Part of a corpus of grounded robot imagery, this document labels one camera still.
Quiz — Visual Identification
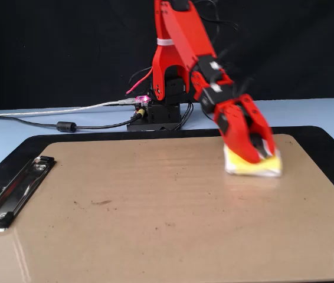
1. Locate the black servo wire bundle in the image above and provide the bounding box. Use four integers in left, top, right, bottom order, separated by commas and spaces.
128, 0, 255, 130

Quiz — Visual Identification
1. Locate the black backdrop cloth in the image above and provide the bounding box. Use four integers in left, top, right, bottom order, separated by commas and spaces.
0, 0, 334, 114

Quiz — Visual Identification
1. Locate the pink wire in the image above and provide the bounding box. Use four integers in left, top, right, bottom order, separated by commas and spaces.
125, 67, 153, 95

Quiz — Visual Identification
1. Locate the black power cable with ferrite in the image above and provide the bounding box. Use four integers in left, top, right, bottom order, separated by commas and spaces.
0, 108, 146, 133

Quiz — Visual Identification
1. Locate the brown glossy writing sheet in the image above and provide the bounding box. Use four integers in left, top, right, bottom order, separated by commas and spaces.
0, 134, 334, 283

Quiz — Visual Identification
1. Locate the silver USB cable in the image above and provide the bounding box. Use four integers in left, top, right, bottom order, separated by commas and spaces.
0, 98, 138, 119

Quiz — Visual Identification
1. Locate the yellow white sponge with knob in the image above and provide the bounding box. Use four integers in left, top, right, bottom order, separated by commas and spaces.
223, 144, 283, 178

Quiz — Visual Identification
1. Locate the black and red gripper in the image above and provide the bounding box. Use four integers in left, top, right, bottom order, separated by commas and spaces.
198, 84, 276, 164

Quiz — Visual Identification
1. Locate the silver metal clipboard clip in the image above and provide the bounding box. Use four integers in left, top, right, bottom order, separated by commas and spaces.
0, 155, 57, 233

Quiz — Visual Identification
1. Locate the controller board with pink light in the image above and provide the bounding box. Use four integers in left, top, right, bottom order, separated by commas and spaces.
133, 94, 152, 108

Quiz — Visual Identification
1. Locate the brown clipboard whiteboard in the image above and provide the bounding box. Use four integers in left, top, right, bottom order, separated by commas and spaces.
0, 126, 334, 283

